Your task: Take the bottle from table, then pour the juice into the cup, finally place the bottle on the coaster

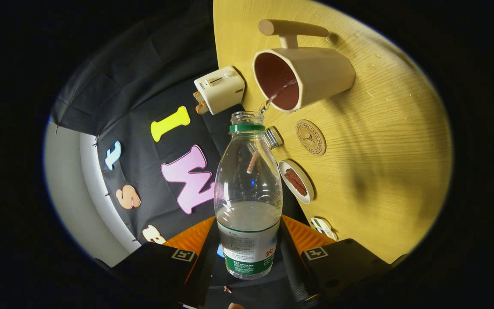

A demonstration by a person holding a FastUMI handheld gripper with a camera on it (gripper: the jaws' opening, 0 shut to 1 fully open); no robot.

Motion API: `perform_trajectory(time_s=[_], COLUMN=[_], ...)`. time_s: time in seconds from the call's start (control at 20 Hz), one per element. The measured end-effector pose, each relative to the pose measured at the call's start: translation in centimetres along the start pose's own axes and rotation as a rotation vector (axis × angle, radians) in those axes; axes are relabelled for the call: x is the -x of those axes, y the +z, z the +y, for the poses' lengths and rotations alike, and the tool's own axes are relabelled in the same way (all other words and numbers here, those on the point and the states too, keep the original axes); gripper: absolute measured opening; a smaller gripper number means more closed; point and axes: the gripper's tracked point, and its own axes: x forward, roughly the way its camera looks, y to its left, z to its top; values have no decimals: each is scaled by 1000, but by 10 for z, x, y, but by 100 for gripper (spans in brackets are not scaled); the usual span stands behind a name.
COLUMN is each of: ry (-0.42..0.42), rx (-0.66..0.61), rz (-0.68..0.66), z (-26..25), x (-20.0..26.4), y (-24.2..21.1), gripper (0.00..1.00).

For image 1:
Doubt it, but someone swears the toast slice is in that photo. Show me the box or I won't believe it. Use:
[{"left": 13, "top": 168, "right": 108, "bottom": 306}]
[{"left": 193, "top": 91, "right": 210, "bottom": 115}]

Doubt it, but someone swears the black backdrop cloth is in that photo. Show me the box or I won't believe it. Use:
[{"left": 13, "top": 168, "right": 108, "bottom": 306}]
[{"left": 52, "top": 9, "right": 307, "bottom": 309}]

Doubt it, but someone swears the white round plate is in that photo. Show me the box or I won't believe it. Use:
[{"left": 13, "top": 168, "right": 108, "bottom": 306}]
[{"left": 278, "top": 160, "right": 315, "bottom": 204}]

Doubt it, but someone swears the brown meat slice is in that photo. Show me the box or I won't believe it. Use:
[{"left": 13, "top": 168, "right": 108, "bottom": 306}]
[
  {"left": 291, "top": 175, "right": 308, "bottom": 197},
  {"left": 284, "top": 168, "right": 304, "bottom": 189}
]

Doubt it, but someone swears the white toaster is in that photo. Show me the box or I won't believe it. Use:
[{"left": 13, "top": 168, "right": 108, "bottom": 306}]
[{"left": 194, "top": 66, "right": 246, "bottom": 115}]

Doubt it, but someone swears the white condiment tray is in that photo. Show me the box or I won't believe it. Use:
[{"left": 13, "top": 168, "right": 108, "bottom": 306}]
[{"left": 310, "top": 217, "right": 338, "bottom": 241}]

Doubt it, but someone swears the round wooden coaster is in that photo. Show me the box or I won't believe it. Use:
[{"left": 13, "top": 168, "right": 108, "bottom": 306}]
[{"left": 295, "top": 119, "right": 327, "bottom": 156}]

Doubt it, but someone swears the wooden table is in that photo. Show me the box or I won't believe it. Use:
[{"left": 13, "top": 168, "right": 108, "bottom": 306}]
[{"left": 213, "top": 0, "right": 453, "bottom": 264}]

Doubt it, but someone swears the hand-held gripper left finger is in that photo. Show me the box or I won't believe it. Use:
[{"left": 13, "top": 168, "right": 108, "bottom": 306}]
[{"left": 110, "top": 216, "right": 220, "bottom": 307}]

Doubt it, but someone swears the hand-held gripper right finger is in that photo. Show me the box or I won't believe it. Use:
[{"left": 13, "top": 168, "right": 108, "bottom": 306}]
[{"left": 279, "top": 215, "right": 408, "bottom": 303}]

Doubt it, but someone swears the clear plastic juice bottle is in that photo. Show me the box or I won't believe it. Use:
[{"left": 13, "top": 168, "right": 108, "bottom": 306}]
[{"left": 214, "top": 111, "right": 283, "bottom": 280}]

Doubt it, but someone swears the beige cup with wooden handle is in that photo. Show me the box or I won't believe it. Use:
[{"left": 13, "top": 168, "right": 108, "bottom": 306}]
[{"left": 253, "top": 19, "right": 356, "bottom": 114}]

